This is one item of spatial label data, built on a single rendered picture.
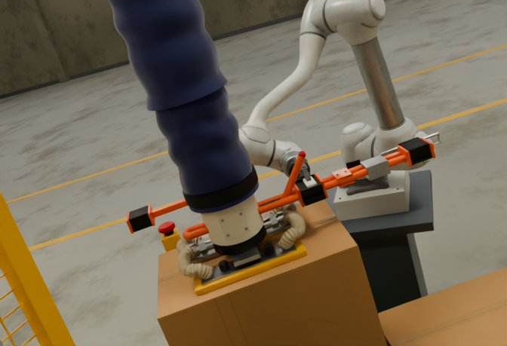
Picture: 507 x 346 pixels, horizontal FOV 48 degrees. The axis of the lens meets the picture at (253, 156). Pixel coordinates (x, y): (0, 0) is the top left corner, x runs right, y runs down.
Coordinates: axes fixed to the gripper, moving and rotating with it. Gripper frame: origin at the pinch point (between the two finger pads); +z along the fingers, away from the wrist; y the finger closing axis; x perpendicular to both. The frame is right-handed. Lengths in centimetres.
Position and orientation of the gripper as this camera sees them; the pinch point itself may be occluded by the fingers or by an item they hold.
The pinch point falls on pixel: (311, 188)
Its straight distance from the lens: 176.5
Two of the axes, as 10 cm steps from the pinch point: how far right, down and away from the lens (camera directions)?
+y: 2.9, 9.0, 3.2
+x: -9.5, 3.2, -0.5
